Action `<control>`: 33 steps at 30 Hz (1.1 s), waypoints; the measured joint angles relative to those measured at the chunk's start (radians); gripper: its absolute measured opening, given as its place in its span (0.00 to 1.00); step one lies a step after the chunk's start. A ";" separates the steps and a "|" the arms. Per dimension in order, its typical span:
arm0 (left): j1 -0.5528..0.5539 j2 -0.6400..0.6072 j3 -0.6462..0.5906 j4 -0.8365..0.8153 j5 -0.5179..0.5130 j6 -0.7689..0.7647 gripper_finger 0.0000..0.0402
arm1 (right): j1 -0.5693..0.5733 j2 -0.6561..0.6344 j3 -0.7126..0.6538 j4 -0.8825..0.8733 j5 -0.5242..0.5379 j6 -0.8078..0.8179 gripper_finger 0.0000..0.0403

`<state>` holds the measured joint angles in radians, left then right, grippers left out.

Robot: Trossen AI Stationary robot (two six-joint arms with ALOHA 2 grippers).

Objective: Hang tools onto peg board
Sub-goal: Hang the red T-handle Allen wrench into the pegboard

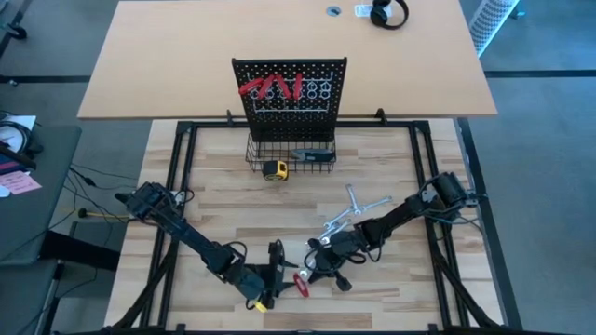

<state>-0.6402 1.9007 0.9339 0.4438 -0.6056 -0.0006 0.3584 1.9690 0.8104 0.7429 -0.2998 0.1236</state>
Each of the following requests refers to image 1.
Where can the black silver utility knife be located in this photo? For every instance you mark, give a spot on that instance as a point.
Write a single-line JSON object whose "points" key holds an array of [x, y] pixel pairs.
{"points": [[316, 156]]}

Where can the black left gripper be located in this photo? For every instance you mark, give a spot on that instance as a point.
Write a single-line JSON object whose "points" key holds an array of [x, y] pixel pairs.
{"points": [[256, 281]]}

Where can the pink sticky note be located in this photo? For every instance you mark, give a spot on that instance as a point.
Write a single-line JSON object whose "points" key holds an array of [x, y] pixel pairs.
{"points": [[21, 183]]}

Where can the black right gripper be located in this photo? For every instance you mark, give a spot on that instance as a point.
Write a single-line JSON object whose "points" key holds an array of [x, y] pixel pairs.
{"points": [[347, 249]]}

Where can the blue notebook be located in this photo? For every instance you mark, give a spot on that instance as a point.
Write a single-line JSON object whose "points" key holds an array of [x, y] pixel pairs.
{"points": [[7, 166]]}

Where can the light wood desk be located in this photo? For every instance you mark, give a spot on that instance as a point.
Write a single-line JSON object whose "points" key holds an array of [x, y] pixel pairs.
{"points": [[186, 56]]}

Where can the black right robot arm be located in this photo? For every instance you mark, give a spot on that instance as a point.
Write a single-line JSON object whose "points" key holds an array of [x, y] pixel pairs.
{"points": [[400, 216]]}

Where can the white perforated panel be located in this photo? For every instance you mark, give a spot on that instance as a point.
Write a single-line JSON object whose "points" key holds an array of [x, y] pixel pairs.
{"points": [[489, 23]]}

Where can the black aluminium table frame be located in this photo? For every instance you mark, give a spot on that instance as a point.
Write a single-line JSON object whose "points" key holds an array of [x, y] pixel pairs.
{"points": [[214, 124]]}

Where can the white paper sheet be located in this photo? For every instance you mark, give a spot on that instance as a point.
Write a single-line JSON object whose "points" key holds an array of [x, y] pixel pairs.
{"points": [[25, 122]]}

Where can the black chair caster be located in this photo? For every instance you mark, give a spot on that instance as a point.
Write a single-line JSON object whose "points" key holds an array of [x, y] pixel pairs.
{"points": [[17, 32]]}

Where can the yellow black tape measure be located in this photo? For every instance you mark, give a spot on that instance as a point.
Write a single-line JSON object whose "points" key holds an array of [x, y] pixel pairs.
{"points": [[275, 171]]}

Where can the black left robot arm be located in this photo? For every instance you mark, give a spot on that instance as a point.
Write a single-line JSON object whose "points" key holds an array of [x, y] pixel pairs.
{"points": [[186, 232]]}

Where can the black frame clamp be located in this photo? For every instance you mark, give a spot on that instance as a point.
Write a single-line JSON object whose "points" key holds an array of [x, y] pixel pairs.
{"points": [[229, 116], [381, 115]]}

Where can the white paper card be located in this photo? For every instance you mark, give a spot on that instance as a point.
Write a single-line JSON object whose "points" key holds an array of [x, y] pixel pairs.
{"points": [[362, 10]]}

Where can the black metal pegboard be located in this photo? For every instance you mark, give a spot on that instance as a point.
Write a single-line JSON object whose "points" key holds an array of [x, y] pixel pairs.
{"points": [[288, 125]]}

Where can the gray side table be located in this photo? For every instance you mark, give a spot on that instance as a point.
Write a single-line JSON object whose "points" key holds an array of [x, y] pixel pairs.
{"points": [[37, 218]]}

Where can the black headphones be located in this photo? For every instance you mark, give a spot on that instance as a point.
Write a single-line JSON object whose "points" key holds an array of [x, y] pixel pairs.
{"points": [[379, 16]]}

